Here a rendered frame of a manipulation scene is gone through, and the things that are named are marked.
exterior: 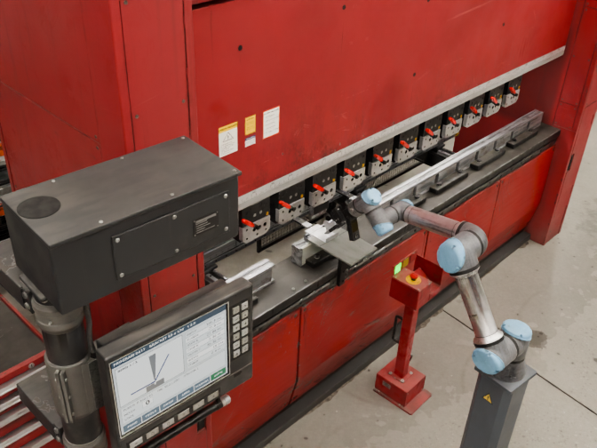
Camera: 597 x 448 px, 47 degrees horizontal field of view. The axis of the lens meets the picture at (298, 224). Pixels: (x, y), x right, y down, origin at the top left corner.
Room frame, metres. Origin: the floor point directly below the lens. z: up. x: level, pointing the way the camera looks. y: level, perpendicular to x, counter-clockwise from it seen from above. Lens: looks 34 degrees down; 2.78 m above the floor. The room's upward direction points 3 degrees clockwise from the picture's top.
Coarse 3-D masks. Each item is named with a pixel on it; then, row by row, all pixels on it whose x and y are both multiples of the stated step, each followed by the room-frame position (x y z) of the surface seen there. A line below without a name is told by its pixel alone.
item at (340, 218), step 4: (348, 200) 2.51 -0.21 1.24; (340, 204) 2.53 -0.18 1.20; (344, 204) 2.52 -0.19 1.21; (336, 208) 2.51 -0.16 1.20; (340, 208) 2.52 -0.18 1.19; (344, 208) 2.49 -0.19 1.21; (332, 212) 2.53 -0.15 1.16; (336, 212) 2.50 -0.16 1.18; (340, 212) 2.50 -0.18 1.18; (344, 212) 2.50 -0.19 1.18; (348, 212) 2.45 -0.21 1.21; (332, 216) 2.52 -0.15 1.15; (336, 216) 2.51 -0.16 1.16; (340, 216) 2.49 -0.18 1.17; (344, 216) 2.50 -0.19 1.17; (352, 216) 2.45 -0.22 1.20; (336, 220) 2.50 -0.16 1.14; (340, 220) 2.48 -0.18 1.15; (344, 220) 2.48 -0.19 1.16; (344, 224) 2.47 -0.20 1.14
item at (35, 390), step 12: (96, 348) 1.59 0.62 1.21; (36, 372) 1.48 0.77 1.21; (24, 384) 1.43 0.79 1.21; (36, 384) 1.43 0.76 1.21; (48, 384) 1.43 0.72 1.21; (24, 396) 1.40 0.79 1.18; (36, 396) 1.38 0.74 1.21; (48, 396) 1.39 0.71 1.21; (36, 408) 1.35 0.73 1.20; (48, 408) 1.34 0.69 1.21; (48, 420) 1.30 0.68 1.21; (60, 420) 1.30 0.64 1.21; (60, 432) 1.27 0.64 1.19
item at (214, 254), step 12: (336, 192) 3.08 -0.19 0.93; (348, 192) 3.16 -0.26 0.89; (300, 216) 2.89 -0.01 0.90; (276, 228) 2.77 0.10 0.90; (228, 240) 2.55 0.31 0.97; (252, 240) 2.66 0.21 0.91; (204, 252) 2.45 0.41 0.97; (216, 252) 2.49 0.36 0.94; (228, 252) 2.55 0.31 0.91; (204, 264) 2.45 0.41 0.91
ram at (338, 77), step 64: (256, 0) 2.29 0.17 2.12; (320, 0) 2.52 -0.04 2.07; (384, 0) 2.80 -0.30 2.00; (448, 0) 3.14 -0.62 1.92; (512, 0) 3.58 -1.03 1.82; (576, 0) 4.16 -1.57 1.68; (256, 64) 2.29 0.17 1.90; (320, 64) 2.54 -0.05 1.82; (384, 64) 2.83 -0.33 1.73; (448, 64) 3.21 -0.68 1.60; (512, 64) 3.70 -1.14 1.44; (256, 128) 2.29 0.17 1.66; (320, 128) 2.55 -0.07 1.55; (384, 128) 2.87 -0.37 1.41
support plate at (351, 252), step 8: (336, 232) 2.62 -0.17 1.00; (312, 240) 2.54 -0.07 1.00; (320, 240) 2.55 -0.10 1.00; (336, 240) 2.55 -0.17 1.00; (344, 240) 2.55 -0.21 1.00; (360, 240) 2.56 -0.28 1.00; (328, 248) 2.49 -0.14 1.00; (336, 248) 2.49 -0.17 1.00; (344, 248) 2.49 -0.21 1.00; (352, 248) 2.50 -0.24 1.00; (360, 248) 2.50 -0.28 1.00; (368, 248) 2.50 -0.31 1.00; (376, 248) 2.50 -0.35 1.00; (336, 256) 2.43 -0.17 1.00; (344, 256) 2.43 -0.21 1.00; (352, 256) 2.44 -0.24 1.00; (360, 256) 2.44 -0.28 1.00; (352, 264) 2.38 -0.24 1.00
